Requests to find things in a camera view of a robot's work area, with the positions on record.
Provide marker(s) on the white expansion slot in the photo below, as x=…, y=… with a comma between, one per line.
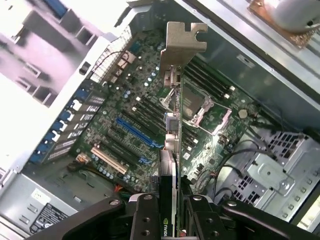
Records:
x=107, y=160

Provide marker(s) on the silver coin battery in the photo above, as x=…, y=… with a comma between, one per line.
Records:
x=242, y=114

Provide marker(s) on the metal socket cover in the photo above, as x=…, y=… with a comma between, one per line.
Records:
x=221, y=123

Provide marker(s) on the grey parts rack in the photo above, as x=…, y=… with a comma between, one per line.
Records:
x=50, y=37

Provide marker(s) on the silver perforated disk bay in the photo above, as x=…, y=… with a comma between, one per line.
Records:
x=267, y=172

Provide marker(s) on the blue slot cover clip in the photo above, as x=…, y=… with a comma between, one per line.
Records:
x=81, y=94
x=37, y=155
x=58, y=125
x=67, y=115
x=50, y=138

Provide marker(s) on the green motherboard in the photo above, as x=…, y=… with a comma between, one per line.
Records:
x=130, y=95

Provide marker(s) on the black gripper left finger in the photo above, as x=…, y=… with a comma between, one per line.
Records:
x=145, y=220

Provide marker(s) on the open dark PC case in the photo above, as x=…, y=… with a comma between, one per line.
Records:
x=225, y=57

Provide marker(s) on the silver rear port connectors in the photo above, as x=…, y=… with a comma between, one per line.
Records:
x=123, y=62

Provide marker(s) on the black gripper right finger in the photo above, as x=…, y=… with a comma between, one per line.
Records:
x=202, y=222

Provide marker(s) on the CPU socket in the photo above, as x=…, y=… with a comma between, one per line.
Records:
x=197, y=102

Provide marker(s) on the blue expansion slot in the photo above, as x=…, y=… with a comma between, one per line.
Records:
x=135, y=131

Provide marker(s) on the grey power supply unit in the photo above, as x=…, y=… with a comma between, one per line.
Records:
x=37, y=212

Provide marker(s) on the hard disk in blue carrier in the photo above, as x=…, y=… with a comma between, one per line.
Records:
x=57, y=7

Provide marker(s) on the white power connector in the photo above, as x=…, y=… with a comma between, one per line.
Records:
x=82, y=158

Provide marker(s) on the long black expansion slot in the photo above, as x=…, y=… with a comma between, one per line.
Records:
x=122, y=143
x=115, y=153

